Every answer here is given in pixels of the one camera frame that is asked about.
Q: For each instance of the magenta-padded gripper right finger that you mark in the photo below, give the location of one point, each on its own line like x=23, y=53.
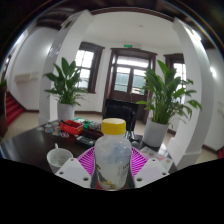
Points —
x=151, y=170

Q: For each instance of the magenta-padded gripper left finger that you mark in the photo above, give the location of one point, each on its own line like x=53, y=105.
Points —
x=74, y=171

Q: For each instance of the clear bottle with yellow cap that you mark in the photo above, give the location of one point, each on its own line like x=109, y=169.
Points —
x=113, y=156

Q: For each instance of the printed paper leaflet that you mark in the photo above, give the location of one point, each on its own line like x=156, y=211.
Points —
x=161, y=158

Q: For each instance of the white speckled mug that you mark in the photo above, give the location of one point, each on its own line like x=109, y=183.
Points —
x=55, y=163

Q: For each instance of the black remote control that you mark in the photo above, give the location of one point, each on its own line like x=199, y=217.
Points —
x=85, y=141

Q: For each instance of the large potted leafy plant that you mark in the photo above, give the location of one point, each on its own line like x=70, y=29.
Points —
x=155, y=133

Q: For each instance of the red box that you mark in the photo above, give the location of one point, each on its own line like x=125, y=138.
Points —
x=71, y=127

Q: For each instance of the small potted leafy plant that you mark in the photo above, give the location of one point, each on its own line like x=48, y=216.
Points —
x=65, y=111

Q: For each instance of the black chair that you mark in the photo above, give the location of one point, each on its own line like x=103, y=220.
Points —
x=116, y=111

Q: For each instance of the red carpeted staircase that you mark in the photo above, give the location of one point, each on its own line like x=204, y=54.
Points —
x=13, y=108
x=221, y=152

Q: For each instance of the dark wooden glazed door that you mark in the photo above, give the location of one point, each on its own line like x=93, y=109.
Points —
x=128, y=78

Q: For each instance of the narrow dark-framed window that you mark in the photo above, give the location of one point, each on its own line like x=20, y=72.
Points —
x=180, y=70

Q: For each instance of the wide dark-framed window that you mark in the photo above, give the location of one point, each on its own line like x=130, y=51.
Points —
x=88, y=61

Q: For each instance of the green exit sign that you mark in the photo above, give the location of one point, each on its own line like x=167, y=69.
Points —
x=128, y=46

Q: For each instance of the white wall unit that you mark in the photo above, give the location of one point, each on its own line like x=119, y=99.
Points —
x=25, y=77

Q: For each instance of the wall lamp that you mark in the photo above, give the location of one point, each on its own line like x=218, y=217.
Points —
x=213, y=71

